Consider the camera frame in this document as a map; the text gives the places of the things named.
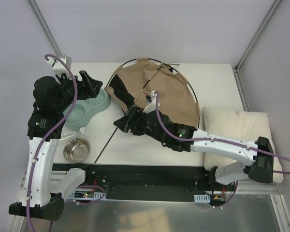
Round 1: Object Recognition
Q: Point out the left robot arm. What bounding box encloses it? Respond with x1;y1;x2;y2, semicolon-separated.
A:
8;71;103;221

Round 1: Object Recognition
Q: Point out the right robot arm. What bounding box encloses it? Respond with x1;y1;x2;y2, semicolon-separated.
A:
113;106;274;191

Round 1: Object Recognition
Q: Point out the green double pet bowl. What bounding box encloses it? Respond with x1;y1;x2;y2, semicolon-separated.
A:
64;89;111;131

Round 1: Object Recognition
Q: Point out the steel pet bowl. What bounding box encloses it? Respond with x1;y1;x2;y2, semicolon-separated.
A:
63;138;91;163

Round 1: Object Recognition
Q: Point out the clear plastic cup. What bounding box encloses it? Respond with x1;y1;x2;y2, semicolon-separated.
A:
61;127;87;140

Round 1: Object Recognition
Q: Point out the white fluffy cushion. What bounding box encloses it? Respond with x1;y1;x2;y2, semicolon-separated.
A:
203;107;284;184

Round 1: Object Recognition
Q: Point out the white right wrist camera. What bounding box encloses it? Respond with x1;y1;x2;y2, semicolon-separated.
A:
143;91;160;114

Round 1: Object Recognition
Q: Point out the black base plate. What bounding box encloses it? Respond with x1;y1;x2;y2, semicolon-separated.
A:
52;164;237;202

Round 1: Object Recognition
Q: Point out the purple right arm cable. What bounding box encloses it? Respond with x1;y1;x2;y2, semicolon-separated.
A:
154;90;290;210

